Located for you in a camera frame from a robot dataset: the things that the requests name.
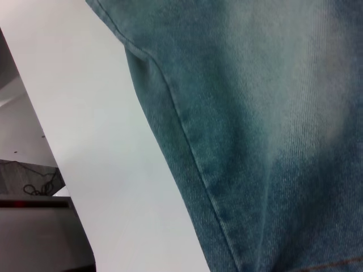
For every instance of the blue denim shorts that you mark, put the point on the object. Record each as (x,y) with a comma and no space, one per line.
(241,127)

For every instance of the dark grey box, red light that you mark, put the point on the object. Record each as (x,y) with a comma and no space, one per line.
(37,235)

